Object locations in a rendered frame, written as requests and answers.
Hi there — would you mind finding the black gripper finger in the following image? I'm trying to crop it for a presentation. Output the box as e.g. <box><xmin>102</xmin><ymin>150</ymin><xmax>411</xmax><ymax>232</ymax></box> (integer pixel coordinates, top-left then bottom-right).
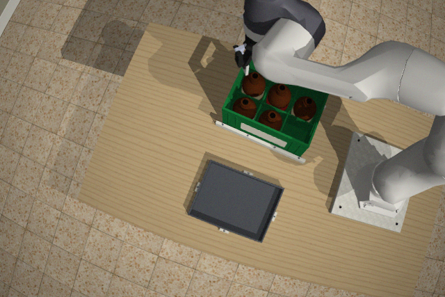
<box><xmin>233</xmin><ymin>43</ymin><xmax>252</xmax><ymax>75</ymax></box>

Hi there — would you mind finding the green plastic bottle crate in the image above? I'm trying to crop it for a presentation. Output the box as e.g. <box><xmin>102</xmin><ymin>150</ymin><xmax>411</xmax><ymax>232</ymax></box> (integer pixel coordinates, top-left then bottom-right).
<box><xmin>222</xmin><ymin>68</ymin><xmax>324</xmax><ymax>156</ymax></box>

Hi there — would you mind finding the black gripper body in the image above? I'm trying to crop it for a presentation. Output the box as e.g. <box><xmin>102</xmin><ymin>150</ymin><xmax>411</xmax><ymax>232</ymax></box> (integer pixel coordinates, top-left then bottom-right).
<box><xmin>243</xmin><ymin>34</ymin><xmax>257</xmax><ymax>51</ymax></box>

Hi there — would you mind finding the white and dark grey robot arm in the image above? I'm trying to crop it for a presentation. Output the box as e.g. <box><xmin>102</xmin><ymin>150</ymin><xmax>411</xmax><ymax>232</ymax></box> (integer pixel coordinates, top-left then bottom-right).
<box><xmin>240</xmin><ymin>0</ymin><xmax>445</xmax><ymax>218</ymax></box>

